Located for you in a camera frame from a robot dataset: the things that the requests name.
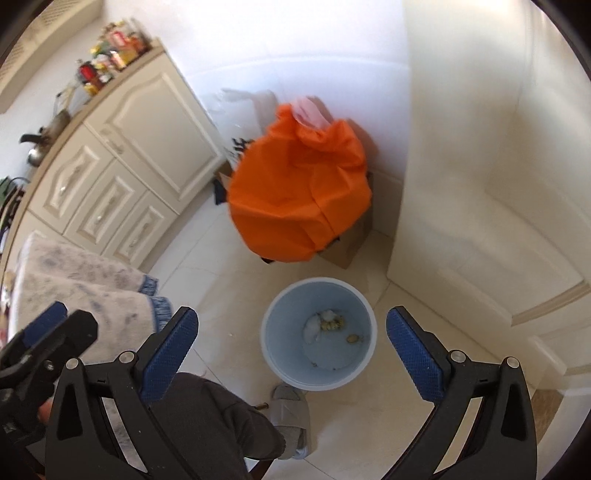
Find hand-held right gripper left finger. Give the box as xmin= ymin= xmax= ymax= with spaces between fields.
xmin=45 ymin=306 xmax=206 ymax=480

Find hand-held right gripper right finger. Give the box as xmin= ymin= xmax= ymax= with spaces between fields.
xmin=381 ymin=306 xmax=537 ymax=480

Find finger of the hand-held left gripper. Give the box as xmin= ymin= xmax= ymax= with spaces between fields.
xmin=0 ymin=301 xmax=69 ymax=365
xmin=9 ymin=310 xmax=99 ymax=398

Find light blue trash bin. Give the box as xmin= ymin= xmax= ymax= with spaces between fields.
xmin=260 ymin=277 xmax=378 ymax=392

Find round table grey tablecloth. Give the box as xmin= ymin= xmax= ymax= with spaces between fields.
xmin=4 ymin=233 xmax=174 ymax=467

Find person's grey trouser leg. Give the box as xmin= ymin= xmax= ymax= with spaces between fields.
xmin=154 ymin=371 xmax=287 ymax=480

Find pile of nut shells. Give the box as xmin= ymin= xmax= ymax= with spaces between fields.
xmin=321 ymin=315 xmax=364 ymax=345

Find white crumpled tissue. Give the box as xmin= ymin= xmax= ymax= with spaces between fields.
xmin=303 ymin=310 xmax=339 ymax=343

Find brown cardboard box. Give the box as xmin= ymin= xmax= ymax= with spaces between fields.
xmin=215 ymin=161 xmax=376 ymax=270

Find grey slipper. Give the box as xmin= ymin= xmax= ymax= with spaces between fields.
xmin=270 ymin=384 xmax=311 ymax=460

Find beige kitchen countertop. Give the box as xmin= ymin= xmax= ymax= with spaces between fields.
xmin=0 ymin=38 xmax=167 ymax=278

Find cream panel door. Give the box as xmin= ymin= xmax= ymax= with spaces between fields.
xmin=387 ymin=0 xmax=591 ymax=403

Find orange fabric bag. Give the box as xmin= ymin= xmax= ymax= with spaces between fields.
xmin=227 ymin=104 xmax=374 ymax=265

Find cream kitchen base cabinets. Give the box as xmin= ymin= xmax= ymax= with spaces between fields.
xmin=23 ymin=45 xmax=227 ymax=272

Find pink plastic bag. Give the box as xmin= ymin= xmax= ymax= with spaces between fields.
xmin=292 ymin=96 xmax=336 ymax=131

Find translucent white plastic bag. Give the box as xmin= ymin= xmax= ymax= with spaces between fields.
xmin=220 ymin=87 xmax=280 ymax=140

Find row of condiment bottles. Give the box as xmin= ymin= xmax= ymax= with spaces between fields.
xmin=75 ymin=17 xmax=153 ymax=96

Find cream wall cabinet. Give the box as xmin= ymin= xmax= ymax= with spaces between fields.
xmin=0 ymin=0 xmax=105 ymax=114

